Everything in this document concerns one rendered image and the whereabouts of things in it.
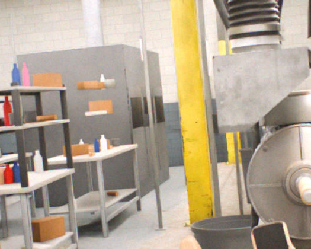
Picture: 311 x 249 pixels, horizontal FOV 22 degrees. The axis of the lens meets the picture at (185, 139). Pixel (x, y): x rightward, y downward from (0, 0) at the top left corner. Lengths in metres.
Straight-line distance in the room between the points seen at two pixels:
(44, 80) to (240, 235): 3.29
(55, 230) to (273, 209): 5.58
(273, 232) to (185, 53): 7.54
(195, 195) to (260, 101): 7.59
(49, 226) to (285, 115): 5.53
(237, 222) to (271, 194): 3.10
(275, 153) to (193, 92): 7.22
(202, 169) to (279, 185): 7.25
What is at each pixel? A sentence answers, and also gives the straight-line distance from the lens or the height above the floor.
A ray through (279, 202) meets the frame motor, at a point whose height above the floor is 1.21.
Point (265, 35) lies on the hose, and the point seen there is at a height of 1.56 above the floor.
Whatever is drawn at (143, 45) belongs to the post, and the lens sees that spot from 8.89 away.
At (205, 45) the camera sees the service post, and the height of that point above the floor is 1.84.
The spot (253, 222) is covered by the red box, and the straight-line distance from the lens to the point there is 2.08.
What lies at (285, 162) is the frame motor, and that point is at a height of 1.30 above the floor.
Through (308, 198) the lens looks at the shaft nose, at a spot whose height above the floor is 1.25.
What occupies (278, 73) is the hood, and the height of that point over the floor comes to 1.48.
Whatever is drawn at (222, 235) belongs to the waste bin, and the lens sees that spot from 4.36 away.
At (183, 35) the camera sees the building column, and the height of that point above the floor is 2.17.
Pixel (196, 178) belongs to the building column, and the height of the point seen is 0.54.
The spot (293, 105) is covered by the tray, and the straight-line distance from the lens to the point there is 1.76.
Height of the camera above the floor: 1.45
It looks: 3 degrees down
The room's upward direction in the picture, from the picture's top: 5 degrees counter-clockwise
